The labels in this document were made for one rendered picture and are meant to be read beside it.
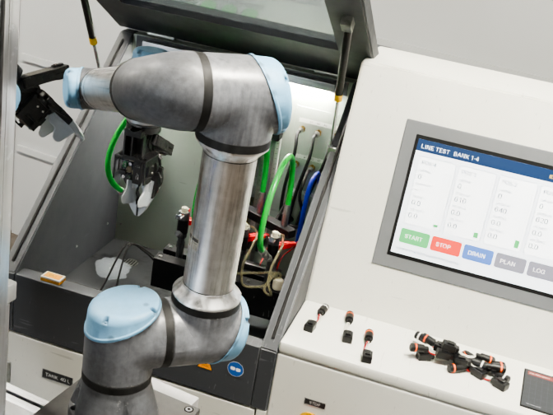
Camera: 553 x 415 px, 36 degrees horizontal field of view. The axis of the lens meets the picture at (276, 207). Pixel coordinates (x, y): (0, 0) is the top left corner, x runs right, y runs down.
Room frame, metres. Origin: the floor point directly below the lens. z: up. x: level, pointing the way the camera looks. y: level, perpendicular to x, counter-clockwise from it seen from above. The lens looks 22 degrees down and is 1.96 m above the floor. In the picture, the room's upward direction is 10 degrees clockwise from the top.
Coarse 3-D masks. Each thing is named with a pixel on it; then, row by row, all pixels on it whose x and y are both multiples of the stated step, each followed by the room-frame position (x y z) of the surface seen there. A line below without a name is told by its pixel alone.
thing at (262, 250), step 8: (288, 160) 1.89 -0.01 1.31; (280, 168) 1.85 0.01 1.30; (280, 176) 1.83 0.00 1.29; (272, 184) 1.81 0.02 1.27; (288, 184) 1.98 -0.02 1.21; (272, 192) 1.80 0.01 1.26; (288, 192) 1.98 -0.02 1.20; (288, 200) 1.98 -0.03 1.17; (264, 208) 1.78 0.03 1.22; (288, 208) 1.98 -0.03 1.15; (264, 216) 1.77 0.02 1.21; (288, 216) 1.98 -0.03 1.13; (264, 224) 1.77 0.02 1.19; (264, 248) 1.80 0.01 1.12; (264, 256) 1.82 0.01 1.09
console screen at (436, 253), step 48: (432, 144) 1.90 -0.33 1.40; (480, 144) 1.88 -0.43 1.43; (432, 192) 1.86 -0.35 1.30; (480, 192) 1.85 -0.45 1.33; (528, 192) 1.83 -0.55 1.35; (384, 240) 1.85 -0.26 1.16; (432, 240) 1.83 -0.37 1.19; (480, 240) 1.82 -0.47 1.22; (528, 240) 1.80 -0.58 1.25; (480, 288) 1.78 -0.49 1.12; (528, 288) 1.77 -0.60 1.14
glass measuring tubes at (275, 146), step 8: (272, 136) 2.17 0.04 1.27; (280, 136) 2.17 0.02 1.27; (272, 144) 2.18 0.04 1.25; (280, 144) 2.19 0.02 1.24; (272, 152) 2.18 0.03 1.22; (272, 160) 2.18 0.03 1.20; (256, 168) 2.18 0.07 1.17; (272, 168) 2.19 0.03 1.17; (256, 176) 2.19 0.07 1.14; (272, 176) 2.19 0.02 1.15; (256, 184) 2.19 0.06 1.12; (256, 192) 2.20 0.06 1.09; (256, 200) 2.20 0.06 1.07; (264, 232) 2.19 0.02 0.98; (264, 240) 2.19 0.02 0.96; (248, 248) 2.17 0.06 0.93; (256, 248) 2.17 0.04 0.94
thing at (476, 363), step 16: (416, 336) 1.71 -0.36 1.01; (416, 352) 1.66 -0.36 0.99; (432, 352) 1.66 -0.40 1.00; (448, 352) 1.65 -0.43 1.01; (464, 352) 1.68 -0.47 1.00; (448, 368) 1.62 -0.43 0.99; (464, 368) 1.63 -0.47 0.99; (480, 368) 1.63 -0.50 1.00; (496, 368) 1.63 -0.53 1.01; (496, 384) 1.59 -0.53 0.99
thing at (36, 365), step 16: (16, 336) 1.78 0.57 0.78; (16, 352) 1.78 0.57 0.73; (32, 352) 1.77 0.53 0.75; (48, 352) 1.76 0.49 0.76; (64, 352) 1.75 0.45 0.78; (80, 352) 1.75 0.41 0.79; (16, 368) 1.78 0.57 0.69; (32, 368) 1.77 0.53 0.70; (48, 368) 1.76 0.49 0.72; (64, 368) 1.75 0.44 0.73; (80, 368) 1.74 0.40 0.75; (16, 384) 1.78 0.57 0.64; (32, 384) 1.77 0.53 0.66; (48, 384) 1.76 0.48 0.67; (64, 384) 1.75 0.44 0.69; (176, 384) 1.69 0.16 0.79; (48, 400) 1.76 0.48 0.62; (208, 400) 1.66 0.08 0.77; (224, 400) 1.66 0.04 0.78
